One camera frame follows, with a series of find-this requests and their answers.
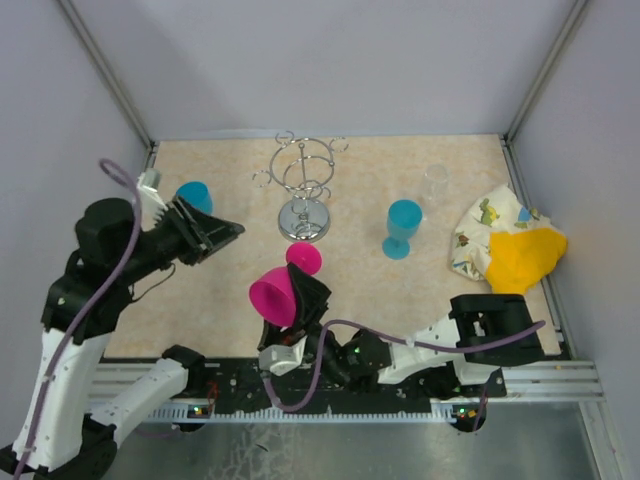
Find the chrome wine glass rack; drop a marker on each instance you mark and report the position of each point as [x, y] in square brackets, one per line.
[303, 167]

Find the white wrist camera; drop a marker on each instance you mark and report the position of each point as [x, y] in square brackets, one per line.
[147, 186]
[282, 359]

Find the clear wine glass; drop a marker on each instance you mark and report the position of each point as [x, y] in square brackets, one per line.
[436, 178]

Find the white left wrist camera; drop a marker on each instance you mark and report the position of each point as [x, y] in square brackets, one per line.
[147, 186]

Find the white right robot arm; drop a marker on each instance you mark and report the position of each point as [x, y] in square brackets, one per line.
[481, 334]

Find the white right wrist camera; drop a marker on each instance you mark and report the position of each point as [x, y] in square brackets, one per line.
[282, 359]

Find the dinosaur print yellow cloth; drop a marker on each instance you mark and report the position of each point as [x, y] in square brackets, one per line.
[506, 244]

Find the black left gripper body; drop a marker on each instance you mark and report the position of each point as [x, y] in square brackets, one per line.
[172, 238]

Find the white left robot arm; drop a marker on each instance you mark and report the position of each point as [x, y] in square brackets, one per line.
[62, 438]

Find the blue wine glass front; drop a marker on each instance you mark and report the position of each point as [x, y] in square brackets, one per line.
[403, 220]

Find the blue wine glass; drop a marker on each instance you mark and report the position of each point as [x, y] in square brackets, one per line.
[403, 220]
[198, 195]

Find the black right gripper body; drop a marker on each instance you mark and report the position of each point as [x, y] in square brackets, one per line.
[292, 334]

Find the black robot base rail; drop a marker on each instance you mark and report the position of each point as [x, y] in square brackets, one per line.
[233, 392]

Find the pink plastic wine glass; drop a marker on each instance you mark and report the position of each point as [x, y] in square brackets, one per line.
[272, 295]

